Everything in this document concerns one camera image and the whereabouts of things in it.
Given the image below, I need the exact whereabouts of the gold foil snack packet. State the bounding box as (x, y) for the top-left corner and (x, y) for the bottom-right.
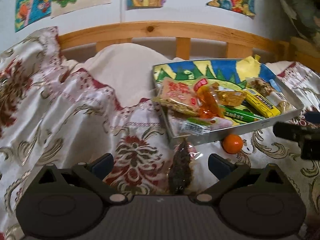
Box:
(213, 88), (246, 107)

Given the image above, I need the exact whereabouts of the cream pillow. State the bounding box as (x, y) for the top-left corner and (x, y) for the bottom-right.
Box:
(64, 43), (171, 107)

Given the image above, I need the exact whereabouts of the dark brown snack packet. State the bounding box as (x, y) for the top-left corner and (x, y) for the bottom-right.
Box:
(168, 139), (193, 195)

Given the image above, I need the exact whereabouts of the yellow snack bar packet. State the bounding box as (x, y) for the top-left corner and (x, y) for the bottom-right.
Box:
(242, 88), (281, 118)

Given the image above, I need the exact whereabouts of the orange transparent snack packet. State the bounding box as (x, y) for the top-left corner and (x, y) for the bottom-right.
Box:
(196, 86), (224, 119)

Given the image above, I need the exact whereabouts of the brown nut snack packet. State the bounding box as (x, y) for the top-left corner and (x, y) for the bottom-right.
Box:
(246, 77), (295, 113)

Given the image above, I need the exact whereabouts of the rice cracker snack bag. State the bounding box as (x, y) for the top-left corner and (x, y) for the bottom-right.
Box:
(153, 77), (200, 116)

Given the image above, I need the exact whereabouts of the green snack stick packet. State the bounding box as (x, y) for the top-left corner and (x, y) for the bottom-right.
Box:
(220, 106), (265, 123)

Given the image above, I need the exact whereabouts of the camouflage fabric pile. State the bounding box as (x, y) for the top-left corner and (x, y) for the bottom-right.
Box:
(280, 0), (319, 48)

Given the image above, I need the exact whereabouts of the wooden bed frame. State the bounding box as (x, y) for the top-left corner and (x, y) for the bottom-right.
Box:
(59, 21), (319, 70)

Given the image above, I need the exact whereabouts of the colourful painted tray box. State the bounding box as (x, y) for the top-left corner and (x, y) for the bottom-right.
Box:
(152, 57), (303, 145)

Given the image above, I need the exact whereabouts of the orange tangerine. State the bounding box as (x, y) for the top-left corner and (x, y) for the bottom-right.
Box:
(222, 134), (243, 154)

